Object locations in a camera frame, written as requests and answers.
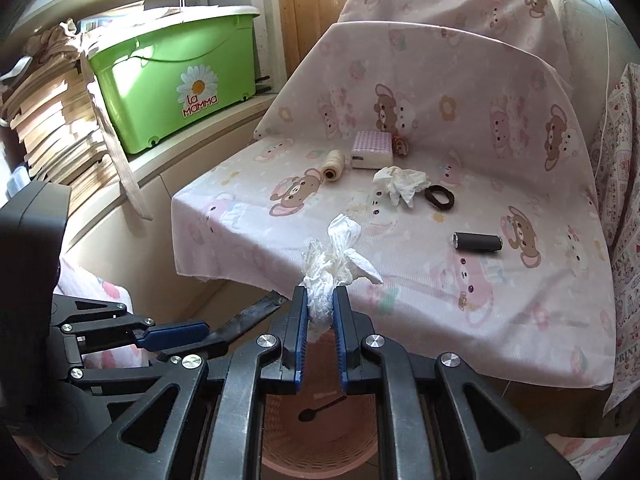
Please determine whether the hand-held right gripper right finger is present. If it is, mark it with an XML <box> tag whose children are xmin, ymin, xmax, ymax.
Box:
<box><xmin>332</xmin><ymin>285</ymin><xmax>583</xmax><ymax>480</ymax></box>

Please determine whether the beige thread spool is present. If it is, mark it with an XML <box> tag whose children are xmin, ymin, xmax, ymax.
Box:
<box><xmin>321</xmin><ymin>151</ymin><xmax>347</xmax><ymax>182</ymax></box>

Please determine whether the pink plastic basket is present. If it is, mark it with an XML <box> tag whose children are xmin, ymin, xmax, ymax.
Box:
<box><xmin>260</xmin><ymin>330</ymin><xmax>388</xmax><ymax>480</ymax></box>

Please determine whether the green plastic storage box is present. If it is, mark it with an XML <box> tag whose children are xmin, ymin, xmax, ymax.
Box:
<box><xmin>87</xmin><ymin>5</ymin><xmax>263</xmax><ymax>156</ymax></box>

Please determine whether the floral print cloth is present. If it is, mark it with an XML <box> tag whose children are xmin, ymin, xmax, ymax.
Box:
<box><xmin>590</xmin><ymin>62</ymin><xmax>640</xmax><ymax>416</ymax></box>

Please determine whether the black spoon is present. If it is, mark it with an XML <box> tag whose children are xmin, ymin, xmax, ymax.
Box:
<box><xmin>298</xmin><ymin>395</ymin><xmax>347</xmax><ymax>422</ymax></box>

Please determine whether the black cylinder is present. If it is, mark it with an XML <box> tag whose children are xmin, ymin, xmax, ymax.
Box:
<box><xmin>452</xmin><ymin>231</ymin><xmax>502</xmax><ymax>252</ymax></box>

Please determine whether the stack of books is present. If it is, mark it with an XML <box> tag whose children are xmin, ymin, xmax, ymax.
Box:
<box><xmin>0</xmin><ymin>20</ymin><xmax>121</xmax><ymax>213</ymax></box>

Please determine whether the beige fabric strip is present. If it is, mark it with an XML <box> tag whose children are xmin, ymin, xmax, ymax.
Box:
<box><xmin>22</xmin><ymin>19</ymin><xmax>155</xmax><ymax>221</ymax></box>

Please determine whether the pink printed blanket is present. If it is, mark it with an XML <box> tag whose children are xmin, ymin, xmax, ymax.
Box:
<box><xmin>54</xmin><ymin>255</ymin><xmax>147</xmax><ymax>367</ymax></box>

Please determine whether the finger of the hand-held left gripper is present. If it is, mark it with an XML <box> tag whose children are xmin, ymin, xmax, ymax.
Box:
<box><xmin>50</xmin><ymin>296</ymin><xmax>209</xmax><ymax>351</ymax></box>
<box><xmin>67</xmin><ymin>331</ymin><xmax>229</xmax><ymax>396</ymax></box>

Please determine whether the white tissue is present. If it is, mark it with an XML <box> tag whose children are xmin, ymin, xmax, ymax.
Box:
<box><xmin>372</xmin><ymin>166</ymin><xmax>431</xmax><ymax>207</ymax></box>
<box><xmin>300</xmin><ymin>213</ymin><xmax>383</xmax><ymax>333</ymax></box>

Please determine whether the pink dotted box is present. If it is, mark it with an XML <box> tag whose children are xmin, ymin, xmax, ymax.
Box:
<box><xmin>350</xmin><ymin>131</ymin><xmax>395</xmax><ymax>168</ymax></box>

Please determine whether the black hair tie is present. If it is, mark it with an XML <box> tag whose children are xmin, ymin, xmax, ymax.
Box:
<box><xmin>425</xmin><ymin>185</ymin><xmax>457</xmax><ymax>209</ymax></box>

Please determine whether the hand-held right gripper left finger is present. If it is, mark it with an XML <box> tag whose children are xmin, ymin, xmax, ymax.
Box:
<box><xmin>60</xmin><ymin>285</ymin><xmax>309</xmax><ymax>480</ymax></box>

